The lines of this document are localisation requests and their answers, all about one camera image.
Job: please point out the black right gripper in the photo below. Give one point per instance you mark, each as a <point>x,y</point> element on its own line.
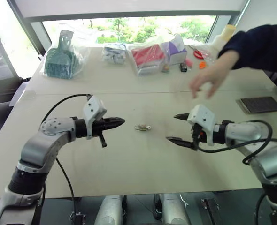
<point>196,136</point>

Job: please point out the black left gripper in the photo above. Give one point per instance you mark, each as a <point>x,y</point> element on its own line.
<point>100,127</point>

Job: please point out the person's dark-sleeved forearm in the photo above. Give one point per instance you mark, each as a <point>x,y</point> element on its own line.
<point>258,47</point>

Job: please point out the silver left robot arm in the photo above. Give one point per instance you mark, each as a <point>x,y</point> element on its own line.
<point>47,143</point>

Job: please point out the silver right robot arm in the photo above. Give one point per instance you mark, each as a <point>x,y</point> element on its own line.
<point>267,161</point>

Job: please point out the person's bare hand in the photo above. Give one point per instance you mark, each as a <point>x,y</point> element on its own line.
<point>213,75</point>

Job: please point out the small black box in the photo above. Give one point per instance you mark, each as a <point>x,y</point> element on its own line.
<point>183,67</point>

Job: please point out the small colourful toy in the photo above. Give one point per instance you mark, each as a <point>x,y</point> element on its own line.
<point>165,68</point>

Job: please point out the small pink object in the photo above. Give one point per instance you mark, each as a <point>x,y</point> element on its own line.
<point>189,63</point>

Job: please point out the small orange object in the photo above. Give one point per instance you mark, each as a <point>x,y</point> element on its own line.
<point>202,65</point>

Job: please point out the bag of blue-white items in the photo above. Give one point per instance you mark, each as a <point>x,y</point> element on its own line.
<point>113,53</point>

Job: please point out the bag of red-white items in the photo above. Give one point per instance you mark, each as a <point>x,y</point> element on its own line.
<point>148,58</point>

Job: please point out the purple and white tissue box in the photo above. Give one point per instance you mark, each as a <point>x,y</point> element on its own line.
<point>174,50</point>

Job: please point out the black rounded clamp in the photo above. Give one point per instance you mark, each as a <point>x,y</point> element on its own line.
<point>157,206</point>

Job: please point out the silver robot leg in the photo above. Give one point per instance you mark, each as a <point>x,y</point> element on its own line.
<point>110,211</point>
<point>176,209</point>

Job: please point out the dark flat notebook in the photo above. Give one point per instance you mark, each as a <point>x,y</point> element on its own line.
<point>260,104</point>

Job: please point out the green dustpan in plastic bag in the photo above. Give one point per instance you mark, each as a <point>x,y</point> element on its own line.
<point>61,58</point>

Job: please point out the pale yellow plastic bottle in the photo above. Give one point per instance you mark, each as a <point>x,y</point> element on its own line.
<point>224,37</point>

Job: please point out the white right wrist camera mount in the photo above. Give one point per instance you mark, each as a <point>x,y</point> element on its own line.
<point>203,119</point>

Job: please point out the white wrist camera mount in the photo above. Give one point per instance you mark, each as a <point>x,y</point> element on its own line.
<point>203,119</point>
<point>94,107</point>

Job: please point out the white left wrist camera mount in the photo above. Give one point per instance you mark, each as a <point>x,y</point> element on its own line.
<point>94,107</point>

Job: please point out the black metal bracket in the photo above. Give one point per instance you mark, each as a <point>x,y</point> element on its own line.
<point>211,211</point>
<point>78,219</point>

